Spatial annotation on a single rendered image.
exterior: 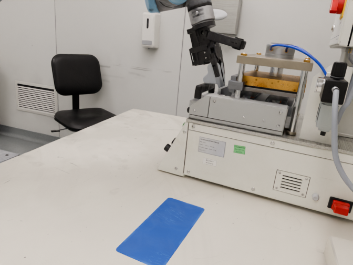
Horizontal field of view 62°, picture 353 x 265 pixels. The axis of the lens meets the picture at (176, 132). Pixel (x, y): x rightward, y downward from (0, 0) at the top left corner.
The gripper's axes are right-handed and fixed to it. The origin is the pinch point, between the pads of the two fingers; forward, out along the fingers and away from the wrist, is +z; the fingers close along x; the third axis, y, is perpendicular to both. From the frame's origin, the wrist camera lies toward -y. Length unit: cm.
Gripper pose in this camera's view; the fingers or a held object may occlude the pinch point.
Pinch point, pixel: (223, 87)
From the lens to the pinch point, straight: 93.9
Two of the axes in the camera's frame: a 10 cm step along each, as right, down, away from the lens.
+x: -4.0, 2.4, -8.8
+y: -8.9, 1.4, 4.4
